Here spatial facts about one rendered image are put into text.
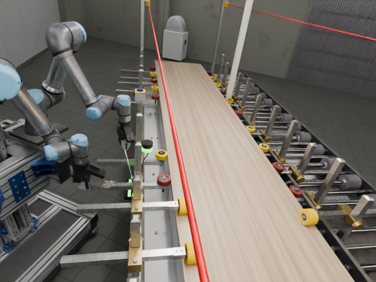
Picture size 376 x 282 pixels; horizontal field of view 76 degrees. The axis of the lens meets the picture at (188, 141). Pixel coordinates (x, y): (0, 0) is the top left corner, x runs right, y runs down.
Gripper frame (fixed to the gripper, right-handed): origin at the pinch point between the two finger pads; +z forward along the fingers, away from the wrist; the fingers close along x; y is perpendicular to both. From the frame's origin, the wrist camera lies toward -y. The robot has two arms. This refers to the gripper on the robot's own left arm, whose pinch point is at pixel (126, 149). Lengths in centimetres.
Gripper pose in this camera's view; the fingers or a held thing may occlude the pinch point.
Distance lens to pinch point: 158.5
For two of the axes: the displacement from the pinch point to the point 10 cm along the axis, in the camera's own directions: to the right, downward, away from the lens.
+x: -8.7, 1.7, -4.6
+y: -4.8, -5.1, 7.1
